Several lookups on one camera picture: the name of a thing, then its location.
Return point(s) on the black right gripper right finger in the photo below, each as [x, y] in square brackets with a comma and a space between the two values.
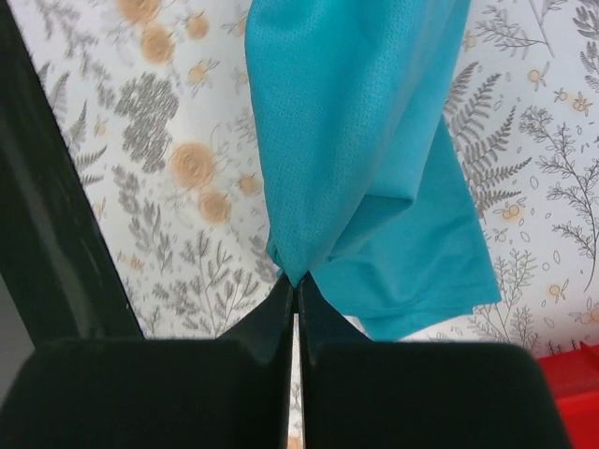
[358, 393]

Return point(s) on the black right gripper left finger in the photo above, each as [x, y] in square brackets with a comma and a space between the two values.
[230, 392]

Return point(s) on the teal t shirt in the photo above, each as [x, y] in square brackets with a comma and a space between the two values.
[363, 187]

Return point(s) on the red plastic tray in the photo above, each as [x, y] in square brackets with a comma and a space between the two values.
[573, 381]

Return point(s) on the floral patterned table mat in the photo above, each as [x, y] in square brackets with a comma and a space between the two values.
[154, 100]

